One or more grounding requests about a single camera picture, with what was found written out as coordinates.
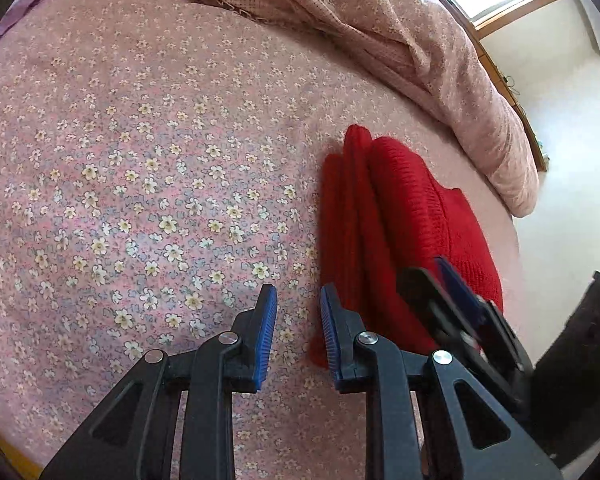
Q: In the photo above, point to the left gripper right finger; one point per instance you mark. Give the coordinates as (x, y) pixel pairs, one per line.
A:
(344, 335)

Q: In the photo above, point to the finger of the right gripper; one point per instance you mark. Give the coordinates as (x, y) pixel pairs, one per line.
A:
(437, 312)
(462, 292)

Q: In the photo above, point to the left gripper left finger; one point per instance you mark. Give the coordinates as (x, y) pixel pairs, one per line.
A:
(246, 370)

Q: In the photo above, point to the red knitted sweater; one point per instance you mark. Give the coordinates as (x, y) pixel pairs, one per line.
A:
(381, 211)

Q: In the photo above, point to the long wooden low cabinet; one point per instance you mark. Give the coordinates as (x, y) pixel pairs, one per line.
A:
(507, 90)

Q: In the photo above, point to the rolled pink floral duvet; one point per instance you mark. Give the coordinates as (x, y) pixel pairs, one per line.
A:
(380, 50)

